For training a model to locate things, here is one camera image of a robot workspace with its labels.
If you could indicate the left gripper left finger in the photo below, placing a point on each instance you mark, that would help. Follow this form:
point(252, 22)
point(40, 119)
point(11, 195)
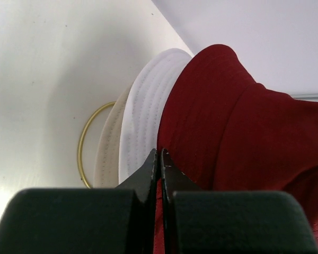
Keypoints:
point(99, 220)

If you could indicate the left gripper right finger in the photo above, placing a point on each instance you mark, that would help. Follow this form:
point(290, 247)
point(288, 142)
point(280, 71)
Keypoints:
point(198, 221)

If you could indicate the beige bucket hat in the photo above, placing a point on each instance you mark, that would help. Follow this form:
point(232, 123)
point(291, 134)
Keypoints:
point(106, 173)

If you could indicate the red cap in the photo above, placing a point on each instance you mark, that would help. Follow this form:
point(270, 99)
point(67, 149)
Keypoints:
point(227, 132)

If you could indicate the white bucket hat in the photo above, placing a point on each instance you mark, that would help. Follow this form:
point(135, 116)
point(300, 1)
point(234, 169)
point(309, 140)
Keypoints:
point(144, 108)

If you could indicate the right aluminium frame post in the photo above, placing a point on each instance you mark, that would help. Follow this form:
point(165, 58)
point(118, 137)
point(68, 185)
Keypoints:
point(306, 97)

